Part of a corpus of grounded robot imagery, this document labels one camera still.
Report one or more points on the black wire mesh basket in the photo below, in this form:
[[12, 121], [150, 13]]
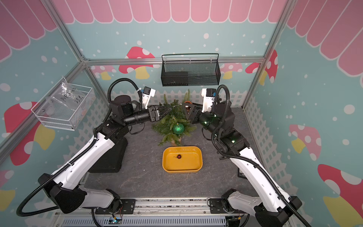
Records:
[[179, 70]]

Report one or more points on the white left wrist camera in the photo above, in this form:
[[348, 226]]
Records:
[[147, 94]]

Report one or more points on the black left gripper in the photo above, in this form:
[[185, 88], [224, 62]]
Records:
[[153, 112]]

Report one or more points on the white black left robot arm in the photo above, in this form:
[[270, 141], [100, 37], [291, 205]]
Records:
[[63, 188]]

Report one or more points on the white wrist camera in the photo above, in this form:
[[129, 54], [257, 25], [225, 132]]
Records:
[[208, 99], [147, 94]]

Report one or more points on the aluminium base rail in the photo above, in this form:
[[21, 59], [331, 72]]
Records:
[[158, 212]]

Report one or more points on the yellow plastic tray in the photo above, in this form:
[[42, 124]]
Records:
[[191, 160]]

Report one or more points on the green glitter ball ornament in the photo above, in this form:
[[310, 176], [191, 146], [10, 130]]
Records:
[[178, 128]]

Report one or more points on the white wire basket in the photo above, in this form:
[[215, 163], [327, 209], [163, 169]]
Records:
[[49, 122]]

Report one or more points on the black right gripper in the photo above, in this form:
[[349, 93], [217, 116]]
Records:
[[191, 113]]

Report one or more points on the clear plastic bag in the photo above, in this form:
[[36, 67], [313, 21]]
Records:
[[68, 102]]

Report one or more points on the small green christmas tree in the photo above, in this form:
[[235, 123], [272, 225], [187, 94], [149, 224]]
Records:
[[165, 127]]

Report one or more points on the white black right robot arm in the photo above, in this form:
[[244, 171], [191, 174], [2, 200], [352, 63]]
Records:
[[272, 207]]

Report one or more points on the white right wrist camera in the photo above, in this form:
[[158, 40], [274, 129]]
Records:
[[208, 99]]

